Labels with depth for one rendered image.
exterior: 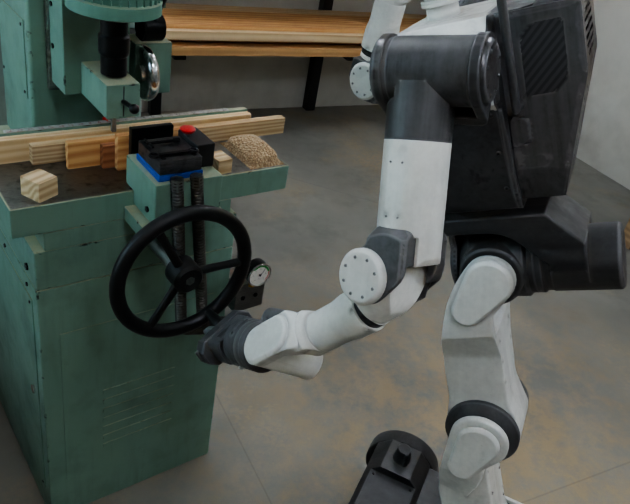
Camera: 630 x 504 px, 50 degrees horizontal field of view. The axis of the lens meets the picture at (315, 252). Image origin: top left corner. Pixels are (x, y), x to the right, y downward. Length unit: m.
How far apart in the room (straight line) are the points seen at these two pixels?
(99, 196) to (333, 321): 0.57
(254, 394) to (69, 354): 0.83
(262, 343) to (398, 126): 0.40
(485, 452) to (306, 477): 0.77
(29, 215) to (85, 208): 0.10
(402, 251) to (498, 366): 0.49
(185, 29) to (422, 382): 2.02
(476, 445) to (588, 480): 1.03
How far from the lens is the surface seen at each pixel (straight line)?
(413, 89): 0.89
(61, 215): 1.34
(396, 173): 0.89
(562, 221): 1.16
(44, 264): 1.39
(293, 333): 1.03
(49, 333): 1.49
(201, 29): 3.50
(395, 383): 2.38
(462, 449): 1.39
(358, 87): 1.47
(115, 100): 1.41
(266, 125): 1.66
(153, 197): 1.29
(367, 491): 1.79
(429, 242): 0.90
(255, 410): 2.17
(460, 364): 1.33
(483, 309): 1.20
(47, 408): 1.63
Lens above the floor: 1.56
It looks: 32 degrees down
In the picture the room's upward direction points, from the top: 11 degrees clockwise
